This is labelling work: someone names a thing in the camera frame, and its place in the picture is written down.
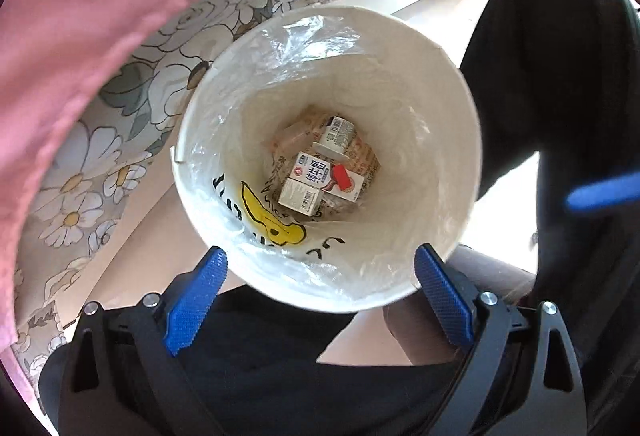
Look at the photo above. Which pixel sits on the small white and green carton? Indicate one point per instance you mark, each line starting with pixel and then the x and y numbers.
pixel 297 198

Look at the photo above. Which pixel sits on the clear bin liner yellow print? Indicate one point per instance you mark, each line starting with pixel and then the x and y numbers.
pixel 280 45

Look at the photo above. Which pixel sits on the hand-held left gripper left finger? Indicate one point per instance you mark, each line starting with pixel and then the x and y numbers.
pixel 195 306

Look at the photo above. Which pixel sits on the white milk carton red print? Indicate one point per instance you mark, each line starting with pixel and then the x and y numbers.
pixel 312 170

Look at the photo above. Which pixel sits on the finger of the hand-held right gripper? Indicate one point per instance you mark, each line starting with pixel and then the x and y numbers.
pixel 605 193

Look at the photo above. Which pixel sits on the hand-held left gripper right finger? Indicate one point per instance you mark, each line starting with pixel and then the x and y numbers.
pixel 442 301

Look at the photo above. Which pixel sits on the pink floral bed sheet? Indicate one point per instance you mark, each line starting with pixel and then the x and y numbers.
pixel 100 15

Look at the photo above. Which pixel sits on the white round waste bin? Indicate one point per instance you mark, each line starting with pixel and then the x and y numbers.
pixel 450 140

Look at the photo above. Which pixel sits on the brown printed paper wrapper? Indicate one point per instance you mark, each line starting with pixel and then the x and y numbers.
pixel 362 150

